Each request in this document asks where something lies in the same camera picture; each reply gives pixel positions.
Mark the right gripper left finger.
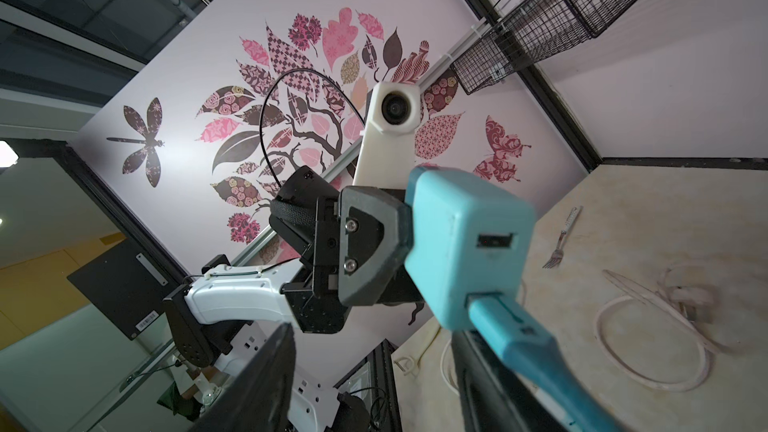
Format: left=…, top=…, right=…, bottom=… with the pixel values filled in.
left=190, top=324, right=296, bottom=432

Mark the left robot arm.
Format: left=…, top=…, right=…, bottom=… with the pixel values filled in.
left=163, top=166, right=421, bottom=431

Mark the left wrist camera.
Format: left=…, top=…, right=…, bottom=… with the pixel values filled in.
left=353, top=82, right=421, bottom=189

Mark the pink socket cord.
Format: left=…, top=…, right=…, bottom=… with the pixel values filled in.
left=593, top=260, right=730, bottom=394

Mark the teal charger plug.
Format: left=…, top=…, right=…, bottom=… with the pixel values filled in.
left=404, top=167, right=620, bottom=431

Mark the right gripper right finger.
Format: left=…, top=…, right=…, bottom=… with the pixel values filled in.
left=451, top=332, right=564, bottom=432

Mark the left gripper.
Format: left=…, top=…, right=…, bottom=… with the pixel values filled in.
left=269, top=166, right=414, bottom=334

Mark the black wire basket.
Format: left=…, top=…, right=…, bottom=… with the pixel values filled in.
left=451, top=0, right=638, bottom=95

